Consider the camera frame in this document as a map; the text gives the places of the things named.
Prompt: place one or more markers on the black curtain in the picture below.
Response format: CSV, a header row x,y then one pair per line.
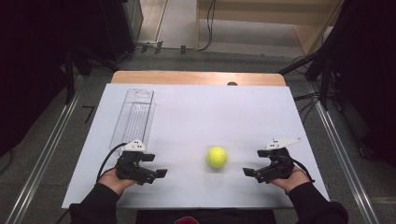
x,y
370,77
31,62

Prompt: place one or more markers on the light wooden shelf unit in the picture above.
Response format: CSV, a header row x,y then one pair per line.
x,y
274,12

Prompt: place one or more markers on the person's right hand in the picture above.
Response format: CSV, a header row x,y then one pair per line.
x,y
291,182

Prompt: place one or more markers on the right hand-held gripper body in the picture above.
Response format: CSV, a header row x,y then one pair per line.
x,y
278,163

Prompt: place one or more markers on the person's left hand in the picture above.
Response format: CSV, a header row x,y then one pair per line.
x,y
113,183

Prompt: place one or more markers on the red cloth patch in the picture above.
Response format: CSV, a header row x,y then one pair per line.
x,y
186,220

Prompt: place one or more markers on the clear plastic tray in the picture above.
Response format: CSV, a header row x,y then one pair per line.
x,y
135,118

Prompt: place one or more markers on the black tripod stand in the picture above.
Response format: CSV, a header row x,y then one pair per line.
x,y
314,67

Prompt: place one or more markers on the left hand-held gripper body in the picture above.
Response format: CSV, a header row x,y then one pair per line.
x,y
130,165

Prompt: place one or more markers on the yellow tennis ball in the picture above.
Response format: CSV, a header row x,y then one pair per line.
x,y
217,157

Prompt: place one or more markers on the white table board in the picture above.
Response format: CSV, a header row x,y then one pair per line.
x,y
202,118

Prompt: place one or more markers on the aluminium floor rail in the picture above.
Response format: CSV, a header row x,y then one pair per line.
x,y
43,155
342,155

